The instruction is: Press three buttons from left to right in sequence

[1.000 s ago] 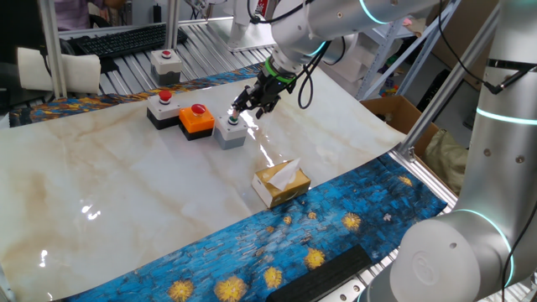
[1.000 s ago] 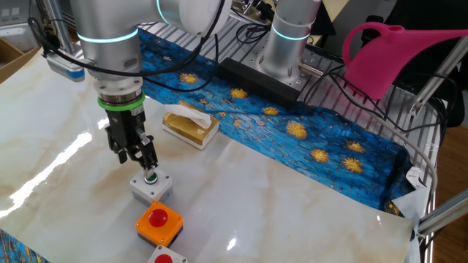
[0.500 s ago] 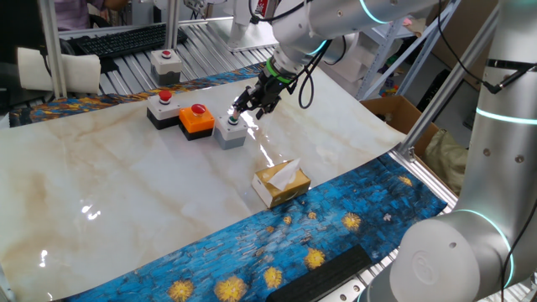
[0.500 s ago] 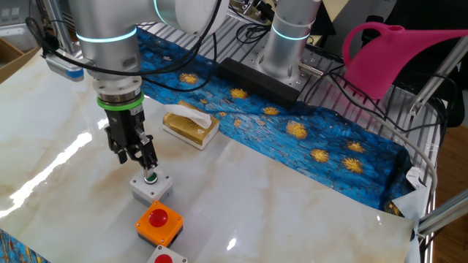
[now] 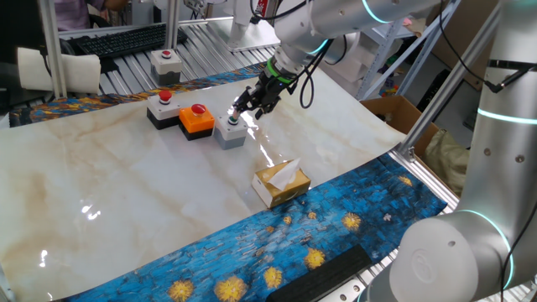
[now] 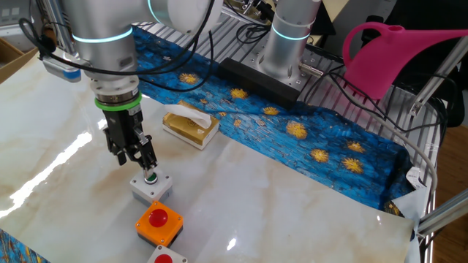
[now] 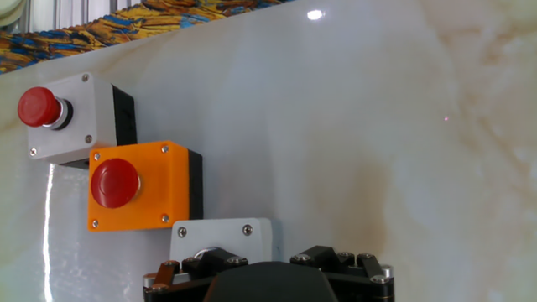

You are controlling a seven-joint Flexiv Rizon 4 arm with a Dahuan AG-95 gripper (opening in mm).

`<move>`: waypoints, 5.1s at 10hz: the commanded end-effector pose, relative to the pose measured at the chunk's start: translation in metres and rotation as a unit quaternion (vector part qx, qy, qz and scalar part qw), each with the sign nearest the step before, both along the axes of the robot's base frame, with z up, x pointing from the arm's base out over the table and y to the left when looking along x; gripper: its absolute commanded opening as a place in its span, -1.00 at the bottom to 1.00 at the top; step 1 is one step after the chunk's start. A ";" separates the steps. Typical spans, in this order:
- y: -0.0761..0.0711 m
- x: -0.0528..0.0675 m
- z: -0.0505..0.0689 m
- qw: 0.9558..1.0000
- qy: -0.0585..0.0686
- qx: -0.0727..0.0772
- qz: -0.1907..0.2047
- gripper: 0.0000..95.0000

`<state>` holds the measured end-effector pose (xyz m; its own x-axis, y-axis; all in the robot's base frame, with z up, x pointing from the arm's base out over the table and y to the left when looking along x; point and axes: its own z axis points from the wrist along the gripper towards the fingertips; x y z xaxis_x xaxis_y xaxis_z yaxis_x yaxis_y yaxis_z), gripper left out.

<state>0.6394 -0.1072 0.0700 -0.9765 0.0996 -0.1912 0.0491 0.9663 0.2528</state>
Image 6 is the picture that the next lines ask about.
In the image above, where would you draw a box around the black table cable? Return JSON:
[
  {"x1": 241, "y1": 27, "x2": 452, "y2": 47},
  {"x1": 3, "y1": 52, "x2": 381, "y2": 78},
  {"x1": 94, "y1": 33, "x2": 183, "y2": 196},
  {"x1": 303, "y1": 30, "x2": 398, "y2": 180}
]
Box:
[{"x1": 303, "y1": 64, "x2": 458, "y2": 134}]

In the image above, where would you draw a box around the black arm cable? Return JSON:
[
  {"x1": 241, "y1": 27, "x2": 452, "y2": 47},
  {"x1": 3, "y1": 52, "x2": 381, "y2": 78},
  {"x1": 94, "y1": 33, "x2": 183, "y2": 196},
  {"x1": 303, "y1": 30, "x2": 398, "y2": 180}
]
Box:
[{"x1": 18, "y1": 0, "x2": 216, "y2": 92}]

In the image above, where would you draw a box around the white box green button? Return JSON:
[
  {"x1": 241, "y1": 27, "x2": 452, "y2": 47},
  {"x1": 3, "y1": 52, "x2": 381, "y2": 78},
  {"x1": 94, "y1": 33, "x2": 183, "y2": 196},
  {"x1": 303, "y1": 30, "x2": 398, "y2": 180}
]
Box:
[{"x1": 129, "y1": 168, "x2": 173, "y2": 207}]

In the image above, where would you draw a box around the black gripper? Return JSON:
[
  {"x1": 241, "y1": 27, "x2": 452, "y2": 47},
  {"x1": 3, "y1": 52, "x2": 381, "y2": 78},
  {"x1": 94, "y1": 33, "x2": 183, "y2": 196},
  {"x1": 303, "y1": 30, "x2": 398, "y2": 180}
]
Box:
[{"x1": 102, "y1": 107, "x2": 159, "y2": 181}]

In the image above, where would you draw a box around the white tissue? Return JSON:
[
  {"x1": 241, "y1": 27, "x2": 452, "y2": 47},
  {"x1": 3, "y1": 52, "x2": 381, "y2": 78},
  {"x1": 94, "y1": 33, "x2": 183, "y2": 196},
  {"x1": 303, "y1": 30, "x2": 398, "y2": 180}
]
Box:
[{"x1": 163, "y1": 104, "x2": 213, "y2": 129}]

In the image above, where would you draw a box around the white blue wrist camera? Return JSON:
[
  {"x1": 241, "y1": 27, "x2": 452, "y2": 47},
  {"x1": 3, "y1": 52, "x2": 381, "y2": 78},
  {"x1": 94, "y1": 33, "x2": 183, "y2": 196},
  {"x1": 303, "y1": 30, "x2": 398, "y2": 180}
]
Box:
[{"x1": 39, "y1": 54, "x2": 83, "y2": 83}]

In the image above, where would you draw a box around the marble pattern sheet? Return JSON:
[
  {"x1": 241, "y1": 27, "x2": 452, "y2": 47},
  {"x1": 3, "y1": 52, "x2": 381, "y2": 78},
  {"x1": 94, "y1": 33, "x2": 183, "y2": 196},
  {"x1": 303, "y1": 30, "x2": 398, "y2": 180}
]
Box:
[{"x1": 0, "y1": 54, "x2": 416, "y2": 263}]

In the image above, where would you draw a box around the blue orange painted cloth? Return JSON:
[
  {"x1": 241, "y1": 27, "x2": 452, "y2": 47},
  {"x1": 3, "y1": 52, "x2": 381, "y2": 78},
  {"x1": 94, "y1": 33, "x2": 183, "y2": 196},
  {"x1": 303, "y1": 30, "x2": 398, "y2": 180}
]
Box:
[{"x1": 0, "y1": 228, "x2": 50, "y2": 263}]

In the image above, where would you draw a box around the blue starry painted cloth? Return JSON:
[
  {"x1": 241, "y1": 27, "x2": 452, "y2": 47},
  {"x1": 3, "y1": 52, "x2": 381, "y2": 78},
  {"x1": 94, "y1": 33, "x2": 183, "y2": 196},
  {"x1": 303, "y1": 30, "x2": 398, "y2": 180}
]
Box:
[{"x1": 131, "y1": 27, "x2": 416, "y2": 216}]

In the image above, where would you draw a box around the gold tissue box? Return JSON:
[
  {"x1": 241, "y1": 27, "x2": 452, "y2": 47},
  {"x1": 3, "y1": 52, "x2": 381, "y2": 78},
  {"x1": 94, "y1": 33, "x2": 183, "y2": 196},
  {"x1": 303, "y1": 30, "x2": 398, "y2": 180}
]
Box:
[{"x1": 162, "y1": 100, "x2": 220, "y2": 150}]

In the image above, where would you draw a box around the pink watering can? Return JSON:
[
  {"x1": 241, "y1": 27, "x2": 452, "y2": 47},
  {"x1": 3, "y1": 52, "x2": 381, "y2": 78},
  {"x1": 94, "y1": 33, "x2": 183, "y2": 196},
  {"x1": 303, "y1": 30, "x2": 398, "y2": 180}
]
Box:
[{"x1": 342, "y1": 20, "x2": 468, "y2": 101}]

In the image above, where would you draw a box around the grey metal computer case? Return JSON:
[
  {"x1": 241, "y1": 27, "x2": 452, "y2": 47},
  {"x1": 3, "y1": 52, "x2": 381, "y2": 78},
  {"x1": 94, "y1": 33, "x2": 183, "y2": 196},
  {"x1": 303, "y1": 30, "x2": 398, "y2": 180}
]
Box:
[{"x1": 0, "y1": 0, "x2": 37, "y2": 37}]

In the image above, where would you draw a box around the grey table cable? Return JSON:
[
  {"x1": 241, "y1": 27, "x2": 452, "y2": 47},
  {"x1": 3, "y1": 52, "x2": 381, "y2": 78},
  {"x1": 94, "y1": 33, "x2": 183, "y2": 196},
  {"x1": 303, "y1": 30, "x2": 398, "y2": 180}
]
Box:
[{"x1": 327, "y1": 71, "x2": 439, "y2": 205}]

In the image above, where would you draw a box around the orange box red button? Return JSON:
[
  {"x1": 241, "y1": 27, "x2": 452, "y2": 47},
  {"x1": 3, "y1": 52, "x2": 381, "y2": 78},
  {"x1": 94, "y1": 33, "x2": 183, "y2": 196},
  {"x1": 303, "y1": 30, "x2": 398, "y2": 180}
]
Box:
[{"x1": 135, "y1": 199, "x2": 184, "y2": 248}]

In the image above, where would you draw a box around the brown cardboard box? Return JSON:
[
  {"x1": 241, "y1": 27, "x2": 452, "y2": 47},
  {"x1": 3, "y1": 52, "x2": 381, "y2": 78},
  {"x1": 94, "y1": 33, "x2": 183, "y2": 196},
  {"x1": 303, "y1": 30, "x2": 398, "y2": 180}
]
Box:
[{"x1": 0, "y1": 36, "x2": 39, "y2": 85}]

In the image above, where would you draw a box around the white black box red button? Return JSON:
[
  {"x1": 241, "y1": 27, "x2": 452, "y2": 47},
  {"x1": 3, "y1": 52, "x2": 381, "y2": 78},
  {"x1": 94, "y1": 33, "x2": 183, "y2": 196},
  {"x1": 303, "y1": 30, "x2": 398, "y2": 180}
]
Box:
[{"x1": 146, "y1": 244, "x2": 189, "y2": 263}]

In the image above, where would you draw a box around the white paper tag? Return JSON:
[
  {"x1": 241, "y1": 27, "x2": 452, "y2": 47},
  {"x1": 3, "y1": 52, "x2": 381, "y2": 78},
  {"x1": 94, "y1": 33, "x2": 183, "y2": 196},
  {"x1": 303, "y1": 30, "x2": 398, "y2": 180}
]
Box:
[{"x1": 405, "y1": 167, "x2": 428, "y2": 190}]

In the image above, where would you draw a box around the aluminium frame post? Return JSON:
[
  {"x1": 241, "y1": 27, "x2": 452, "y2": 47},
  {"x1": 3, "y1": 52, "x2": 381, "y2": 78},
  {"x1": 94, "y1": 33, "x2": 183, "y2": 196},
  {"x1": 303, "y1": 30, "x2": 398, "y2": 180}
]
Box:
[
  {"x1": 416, "y1": 188, "x2": 468, "y2": 237},
  {"x1": 409, "y1": 36, "x2": 468, "y2": 116},
  {"x1": 36, "y1": 0, "x2": 76, "y2": 56}
]

